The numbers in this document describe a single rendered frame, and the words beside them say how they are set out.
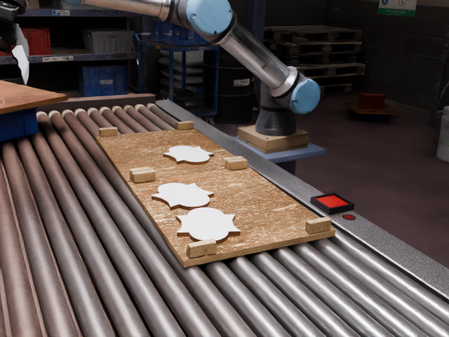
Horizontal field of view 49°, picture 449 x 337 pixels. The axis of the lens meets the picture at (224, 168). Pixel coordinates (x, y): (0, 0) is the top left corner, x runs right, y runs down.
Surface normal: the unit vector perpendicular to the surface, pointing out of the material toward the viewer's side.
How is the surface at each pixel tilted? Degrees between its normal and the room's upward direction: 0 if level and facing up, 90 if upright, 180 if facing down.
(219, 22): 85
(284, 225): 0
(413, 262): 0
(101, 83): 90
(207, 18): 85
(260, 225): 0
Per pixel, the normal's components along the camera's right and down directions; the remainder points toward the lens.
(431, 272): 0.04, -0.93
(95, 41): 0.57, 0.41
